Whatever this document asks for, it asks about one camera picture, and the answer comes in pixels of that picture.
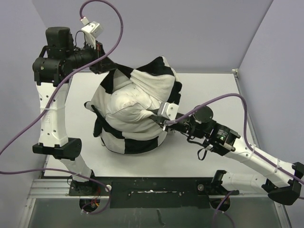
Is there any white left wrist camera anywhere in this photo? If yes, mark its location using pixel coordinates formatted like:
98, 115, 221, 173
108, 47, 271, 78
80, 17, 104, 49

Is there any black white checkered pillowcase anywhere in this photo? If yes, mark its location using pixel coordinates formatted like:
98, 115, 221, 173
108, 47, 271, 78
84, 56, 182, 154

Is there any purple cable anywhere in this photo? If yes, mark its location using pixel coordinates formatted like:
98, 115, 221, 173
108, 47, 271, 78
0, 0, 124, 216
165, 93, 304, 228

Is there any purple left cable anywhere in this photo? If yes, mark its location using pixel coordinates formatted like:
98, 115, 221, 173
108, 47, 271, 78
0, 0, 124, 216

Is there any aluminium front frame rail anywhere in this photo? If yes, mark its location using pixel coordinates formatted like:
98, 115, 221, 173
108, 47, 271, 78
28, 179, 267, 199

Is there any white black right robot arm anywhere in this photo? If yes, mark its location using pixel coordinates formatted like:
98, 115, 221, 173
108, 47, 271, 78
150, 106, 304, 205

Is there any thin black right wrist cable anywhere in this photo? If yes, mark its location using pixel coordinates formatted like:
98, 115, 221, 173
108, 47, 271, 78
186, 135, 214, 162

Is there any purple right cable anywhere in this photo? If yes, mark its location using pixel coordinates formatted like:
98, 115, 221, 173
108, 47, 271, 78
165, 93, 304, 228

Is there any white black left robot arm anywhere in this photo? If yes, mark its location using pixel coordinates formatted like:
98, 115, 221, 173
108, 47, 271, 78
32, 23, 105, 195

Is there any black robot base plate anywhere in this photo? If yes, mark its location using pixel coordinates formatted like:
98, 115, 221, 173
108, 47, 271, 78
68, 175, 239, 209

